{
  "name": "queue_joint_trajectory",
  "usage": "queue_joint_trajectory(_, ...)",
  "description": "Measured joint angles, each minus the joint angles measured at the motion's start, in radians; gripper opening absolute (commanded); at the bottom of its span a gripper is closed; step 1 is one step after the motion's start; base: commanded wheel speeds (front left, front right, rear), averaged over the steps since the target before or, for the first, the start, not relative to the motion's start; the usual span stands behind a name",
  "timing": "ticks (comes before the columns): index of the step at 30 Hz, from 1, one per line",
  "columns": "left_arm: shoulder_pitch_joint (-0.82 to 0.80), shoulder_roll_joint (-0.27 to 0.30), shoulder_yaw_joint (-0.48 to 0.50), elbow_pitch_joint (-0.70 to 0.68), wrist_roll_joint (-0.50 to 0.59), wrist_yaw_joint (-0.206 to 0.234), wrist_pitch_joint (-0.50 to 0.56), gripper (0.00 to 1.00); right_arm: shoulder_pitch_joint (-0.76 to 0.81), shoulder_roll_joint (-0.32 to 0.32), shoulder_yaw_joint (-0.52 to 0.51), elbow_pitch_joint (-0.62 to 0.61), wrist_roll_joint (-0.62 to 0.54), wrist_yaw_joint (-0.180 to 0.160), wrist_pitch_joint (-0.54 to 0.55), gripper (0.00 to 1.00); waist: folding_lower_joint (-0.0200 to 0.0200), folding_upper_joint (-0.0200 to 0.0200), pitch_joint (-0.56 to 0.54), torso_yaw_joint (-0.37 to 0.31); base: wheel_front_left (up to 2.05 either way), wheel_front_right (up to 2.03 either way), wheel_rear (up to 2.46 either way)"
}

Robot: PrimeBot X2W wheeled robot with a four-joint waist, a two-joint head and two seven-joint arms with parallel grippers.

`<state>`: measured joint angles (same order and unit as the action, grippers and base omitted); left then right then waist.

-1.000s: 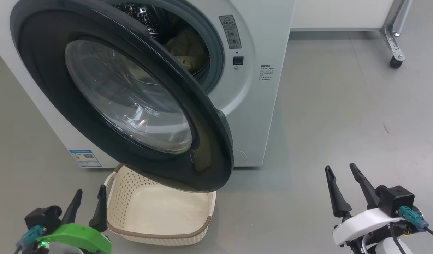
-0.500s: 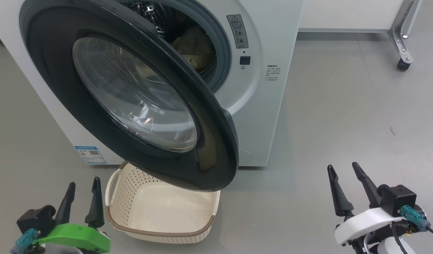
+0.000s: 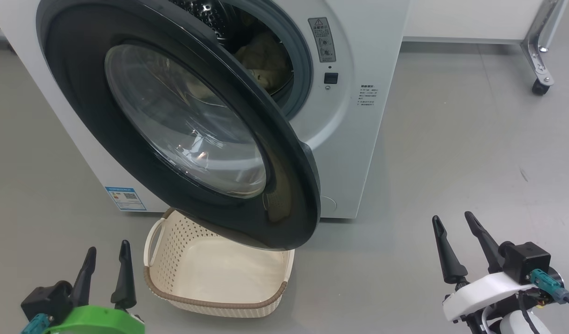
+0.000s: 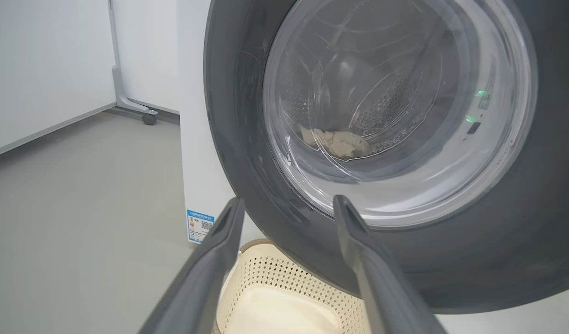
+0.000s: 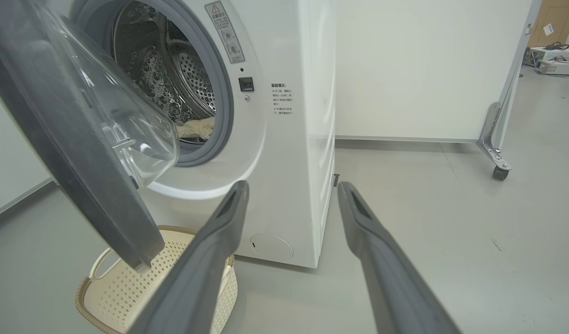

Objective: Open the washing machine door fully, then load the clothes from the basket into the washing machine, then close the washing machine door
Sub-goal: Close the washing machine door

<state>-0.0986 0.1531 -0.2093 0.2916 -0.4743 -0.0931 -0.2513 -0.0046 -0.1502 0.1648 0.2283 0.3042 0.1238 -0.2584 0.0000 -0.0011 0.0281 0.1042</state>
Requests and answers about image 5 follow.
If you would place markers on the grey equipment box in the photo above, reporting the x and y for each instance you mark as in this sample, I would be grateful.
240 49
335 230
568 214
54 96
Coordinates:
563 68

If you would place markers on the white equipment box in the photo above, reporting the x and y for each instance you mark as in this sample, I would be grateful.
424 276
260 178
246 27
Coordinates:
551 54

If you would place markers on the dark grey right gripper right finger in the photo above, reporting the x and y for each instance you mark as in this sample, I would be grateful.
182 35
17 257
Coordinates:
391 287

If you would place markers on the white front-load washing machine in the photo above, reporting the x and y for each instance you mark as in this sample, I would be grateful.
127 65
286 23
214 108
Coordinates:
284 162

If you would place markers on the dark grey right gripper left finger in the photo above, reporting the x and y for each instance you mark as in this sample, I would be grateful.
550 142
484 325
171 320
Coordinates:
196 278

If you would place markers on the white partition panel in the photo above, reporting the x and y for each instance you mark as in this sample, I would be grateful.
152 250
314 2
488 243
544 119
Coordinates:
428 69

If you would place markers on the perforated steel washer drum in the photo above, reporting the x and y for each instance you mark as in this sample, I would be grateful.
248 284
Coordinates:
196 79

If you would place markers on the grey warning sticker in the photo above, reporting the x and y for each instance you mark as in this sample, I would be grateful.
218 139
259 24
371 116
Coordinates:
225 32

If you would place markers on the cream perforated basket brown rim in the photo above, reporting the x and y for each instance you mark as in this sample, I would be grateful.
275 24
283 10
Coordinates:
117 297

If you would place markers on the grey metal leg with caster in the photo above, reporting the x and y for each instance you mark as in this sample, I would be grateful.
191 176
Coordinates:
491 139

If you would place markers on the round white filter cover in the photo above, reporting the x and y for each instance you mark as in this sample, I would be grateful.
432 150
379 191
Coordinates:
271 247

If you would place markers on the black round glass washer door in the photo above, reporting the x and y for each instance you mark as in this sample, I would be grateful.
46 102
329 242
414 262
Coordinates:
57 139

